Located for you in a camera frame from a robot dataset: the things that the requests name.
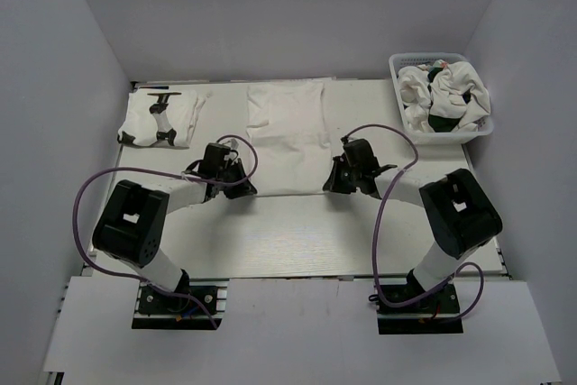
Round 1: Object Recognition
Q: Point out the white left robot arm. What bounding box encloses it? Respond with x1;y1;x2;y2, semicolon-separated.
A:
92;134;257;312

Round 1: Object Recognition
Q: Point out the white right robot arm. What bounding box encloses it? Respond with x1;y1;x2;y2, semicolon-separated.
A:
323;136;503;312

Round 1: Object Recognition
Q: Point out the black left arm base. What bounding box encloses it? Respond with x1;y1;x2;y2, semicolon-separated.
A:
132;280;228;331

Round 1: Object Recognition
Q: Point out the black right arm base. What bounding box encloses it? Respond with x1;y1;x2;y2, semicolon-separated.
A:
368;283;463;335

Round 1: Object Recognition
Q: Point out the white t-shirt cartoon print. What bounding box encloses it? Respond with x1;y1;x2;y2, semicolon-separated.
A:
397;59;491;133

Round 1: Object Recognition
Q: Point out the folded white t-shirt black print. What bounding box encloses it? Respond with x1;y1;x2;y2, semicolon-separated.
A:
116;87;211;149

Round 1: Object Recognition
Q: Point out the white t-shirt green trim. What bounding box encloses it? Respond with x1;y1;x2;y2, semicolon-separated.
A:
246;79;332;197

